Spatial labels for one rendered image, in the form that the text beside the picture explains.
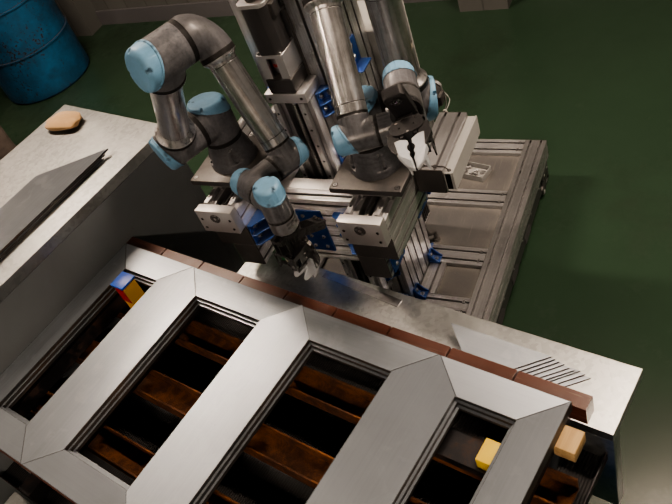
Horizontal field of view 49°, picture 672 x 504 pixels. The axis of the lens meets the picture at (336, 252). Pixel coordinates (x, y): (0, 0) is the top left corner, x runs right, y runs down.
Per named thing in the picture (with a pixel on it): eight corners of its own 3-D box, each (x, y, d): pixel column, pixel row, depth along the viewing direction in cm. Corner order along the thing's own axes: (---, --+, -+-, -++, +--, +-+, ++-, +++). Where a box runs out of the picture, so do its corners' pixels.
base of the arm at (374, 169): (362, 145, 220) (353, 118, 213) (410, 146, 213) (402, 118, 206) (344, 180, 211) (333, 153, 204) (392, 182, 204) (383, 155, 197)
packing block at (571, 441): (575, 463, 163) (574, 454, 160) (554, 454, 166) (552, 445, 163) (586, 440, 166) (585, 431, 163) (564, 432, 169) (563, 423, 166)
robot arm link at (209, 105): (247, 128, 226) (230, 91, 217) (213, 154, 222) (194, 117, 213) (226, 116, 234) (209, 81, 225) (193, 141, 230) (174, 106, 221)
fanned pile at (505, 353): (572, 416, 181) (571, 408, 178) (432, 365, 203) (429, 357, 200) (591, 377, 187) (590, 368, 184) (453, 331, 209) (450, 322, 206)
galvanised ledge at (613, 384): (613, 441, 177) (613, 435, 175) (225, 296, 250) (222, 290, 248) (642, 375, 186) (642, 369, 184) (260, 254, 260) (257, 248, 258)
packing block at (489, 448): (497, 476, 166) (494, 467, 164) (477, 467, 169) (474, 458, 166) (509, 453, 169) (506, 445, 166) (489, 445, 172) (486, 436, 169)
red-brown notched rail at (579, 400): (587, 424, 169) (585, 410, 165) (132, 256, 261) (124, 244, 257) (594, 410, 171) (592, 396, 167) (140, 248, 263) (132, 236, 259)
